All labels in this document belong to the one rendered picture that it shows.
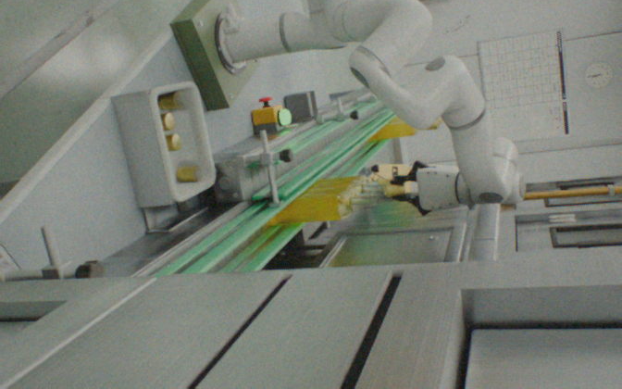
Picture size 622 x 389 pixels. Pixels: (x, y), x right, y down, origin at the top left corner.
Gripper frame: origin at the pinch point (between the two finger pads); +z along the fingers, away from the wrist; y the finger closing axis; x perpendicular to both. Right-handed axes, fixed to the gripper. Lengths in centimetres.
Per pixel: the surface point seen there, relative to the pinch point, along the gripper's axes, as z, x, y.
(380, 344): -52, 106, 24
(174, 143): 27, 43, 23
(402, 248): -1.8, 7.2, -12.6
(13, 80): 93, 34, 42
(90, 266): -6, 89, 17
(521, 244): -24.6, -9.1, -17.0
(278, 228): 22.6, 21.0, -3.3
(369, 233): 11.7, -1.9, -12.7
